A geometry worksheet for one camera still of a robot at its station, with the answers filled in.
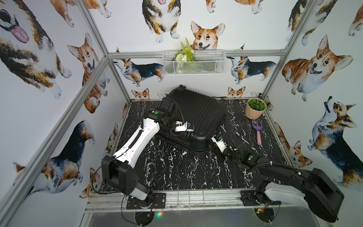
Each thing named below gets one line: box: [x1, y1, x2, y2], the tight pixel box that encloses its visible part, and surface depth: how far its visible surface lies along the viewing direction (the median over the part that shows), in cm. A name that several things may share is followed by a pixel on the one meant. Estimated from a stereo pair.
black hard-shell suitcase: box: [158, 85, 227, 156], surface depth 80 cm
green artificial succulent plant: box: [248, 98, 266, 111], surface depth 105 cm
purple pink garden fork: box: [251, 119, 263, 146], surface depth 105 cm
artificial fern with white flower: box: [174, 37, 196, 64], surface depth 85 cm
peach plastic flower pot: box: [244, 97, 268, 120], surface depth 105 cm
